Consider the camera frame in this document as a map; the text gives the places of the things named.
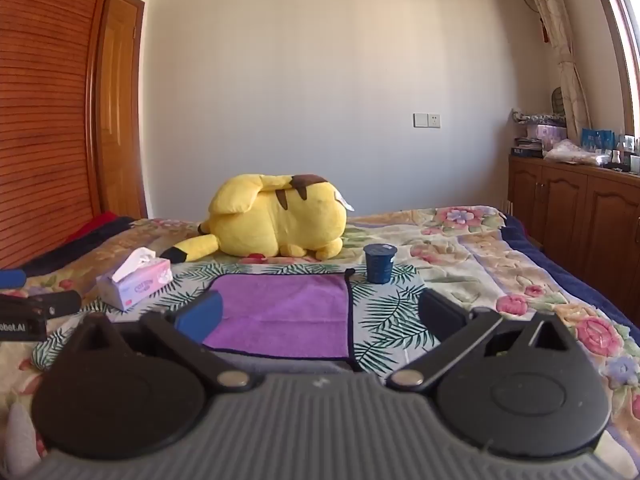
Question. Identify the white cloth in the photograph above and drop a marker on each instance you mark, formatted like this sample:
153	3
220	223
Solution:
21	440

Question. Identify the beige patterned curtain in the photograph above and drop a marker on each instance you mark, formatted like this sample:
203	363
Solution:
560	35

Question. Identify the white wall switch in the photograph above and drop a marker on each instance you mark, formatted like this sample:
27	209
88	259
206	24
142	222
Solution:
426	120

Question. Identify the blue cup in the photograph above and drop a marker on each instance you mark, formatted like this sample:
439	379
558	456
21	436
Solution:
379	264

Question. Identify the grey towel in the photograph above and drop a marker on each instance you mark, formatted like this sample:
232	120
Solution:
285	364

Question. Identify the blue box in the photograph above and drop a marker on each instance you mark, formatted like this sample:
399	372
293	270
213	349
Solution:
597	141

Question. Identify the pink tissue box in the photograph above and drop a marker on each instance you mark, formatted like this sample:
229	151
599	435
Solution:
145	279

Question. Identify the wooden window frame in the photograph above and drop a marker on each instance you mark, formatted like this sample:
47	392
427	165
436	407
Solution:
622	35

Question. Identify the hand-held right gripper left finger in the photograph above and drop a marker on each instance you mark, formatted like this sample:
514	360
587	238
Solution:
201	316

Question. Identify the stack of boxes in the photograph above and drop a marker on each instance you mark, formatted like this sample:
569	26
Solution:
542	132

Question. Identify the wooden door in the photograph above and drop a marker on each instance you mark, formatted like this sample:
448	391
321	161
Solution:
120	110

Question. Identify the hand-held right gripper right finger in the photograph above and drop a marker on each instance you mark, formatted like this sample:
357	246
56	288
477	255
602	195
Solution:
441	311

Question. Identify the red cloth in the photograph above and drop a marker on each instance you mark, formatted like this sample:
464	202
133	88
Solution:
102	224

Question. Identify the dark blue bedsheet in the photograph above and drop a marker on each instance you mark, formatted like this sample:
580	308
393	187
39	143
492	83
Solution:
560	270

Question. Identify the purple towel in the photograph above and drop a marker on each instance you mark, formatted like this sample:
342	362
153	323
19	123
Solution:
285	310

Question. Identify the yellow plush toy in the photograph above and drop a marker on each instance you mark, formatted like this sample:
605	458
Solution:
280	215

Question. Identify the small bottles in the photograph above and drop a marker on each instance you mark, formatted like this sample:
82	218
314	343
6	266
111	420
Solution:
625	152

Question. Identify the wooden slatted wardrobe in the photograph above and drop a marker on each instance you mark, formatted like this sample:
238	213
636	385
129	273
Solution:
45	110

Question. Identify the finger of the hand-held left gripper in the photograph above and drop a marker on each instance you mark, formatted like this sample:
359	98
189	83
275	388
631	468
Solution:
55	302
11	278

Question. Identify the white plastic bag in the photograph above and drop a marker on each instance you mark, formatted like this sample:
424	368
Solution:
575	152

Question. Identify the wooden cabinet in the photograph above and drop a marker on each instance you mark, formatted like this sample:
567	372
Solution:
575	210

